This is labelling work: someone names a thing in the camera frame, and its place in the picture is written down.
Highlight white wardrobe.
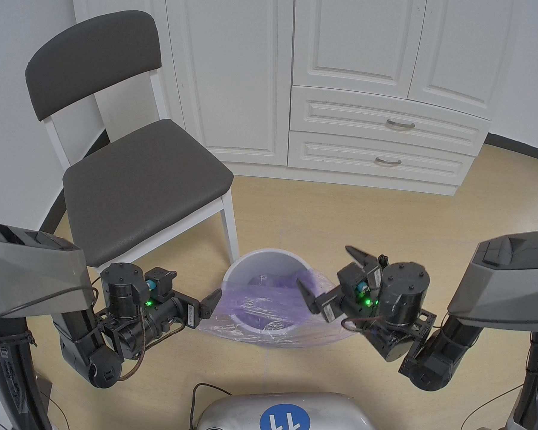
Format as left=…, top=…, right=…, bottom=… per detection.
left=70, top=0, right=523, bottom=198

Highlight white trash bin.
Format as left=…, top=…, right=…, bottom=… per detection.
left=222, top=249, right=317, bottom=350

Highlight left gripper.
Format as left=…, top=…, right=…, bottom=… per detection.
left=144, top=288, right=223, bottom=337

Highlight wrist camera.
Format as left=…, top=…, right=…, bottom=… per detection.
left=144, top=266, right=178, bottom=303
left=337, top=262, right=369, bottom=301

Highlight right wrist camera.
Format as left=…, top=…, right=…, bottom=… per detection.
left=337, top=262, right=369, bottom=301

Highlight white chair grey cushions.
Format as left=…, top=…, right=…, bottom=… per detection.
left=25, top=10, right=240, bottom=270

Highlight purple plastic bag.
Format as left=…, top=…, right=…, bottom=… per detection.
left=196, top=262, right=364, bottom=353

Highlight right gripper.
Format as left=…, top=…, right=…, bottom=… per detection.
left=296, top=245, right=388, bottom=326

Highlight black cable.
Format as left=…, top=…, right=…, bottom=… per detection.
left=189, top=383, right=235, bottom=426
left=464, top=384, right=522, bottom=430

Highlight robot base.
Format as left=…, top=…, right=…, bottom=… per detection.
left=197, top=391, right=379, bottom=430

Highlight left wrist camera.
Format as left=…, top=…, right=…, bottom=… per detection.
left=144, top=266, right=178, bottom=303

